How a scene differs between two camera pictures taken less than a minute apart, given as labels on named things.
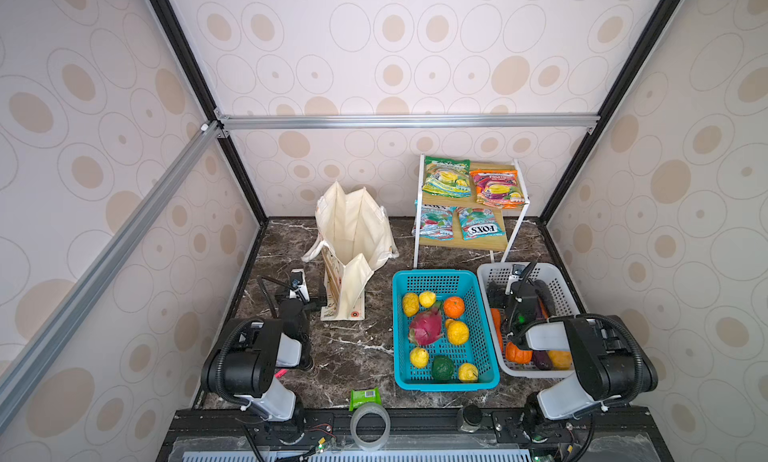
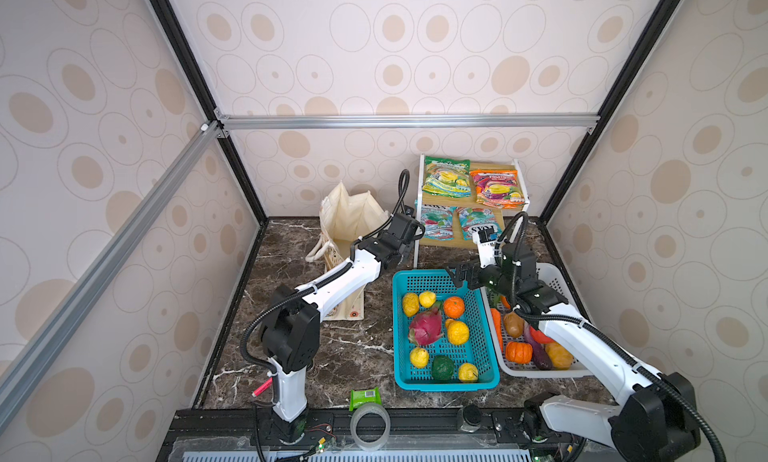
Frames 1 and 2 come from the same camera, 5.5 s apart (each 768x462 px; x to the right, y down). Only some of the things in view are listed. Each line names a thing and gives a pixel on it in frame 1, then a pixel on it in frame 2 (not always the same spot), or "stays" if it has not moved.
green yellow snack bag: x=447 y=177 stays
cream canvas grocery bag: x=355 y=237 stays
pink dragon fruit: x=426 y=327 stays
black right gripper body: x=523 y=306 → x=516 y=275
